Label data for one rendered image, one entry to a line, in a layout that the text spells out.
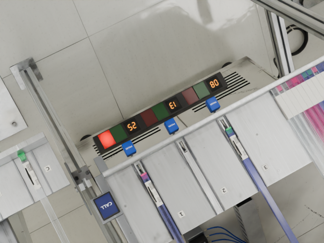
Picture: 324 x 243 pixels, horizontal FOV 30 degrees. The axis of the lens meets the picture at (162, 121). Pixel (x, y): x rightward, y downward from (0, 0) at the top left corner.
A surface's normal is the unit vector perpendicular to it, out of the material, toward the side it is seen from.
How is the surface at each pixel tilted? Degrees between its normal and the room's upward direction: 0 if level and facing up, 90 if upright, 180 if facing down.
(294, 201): 0
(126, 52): 0
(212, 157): 46
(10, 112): 0
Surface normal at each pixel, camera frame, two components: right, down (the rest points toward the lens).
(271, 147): 0.05, -0.25
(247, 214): 0.39, 0.44
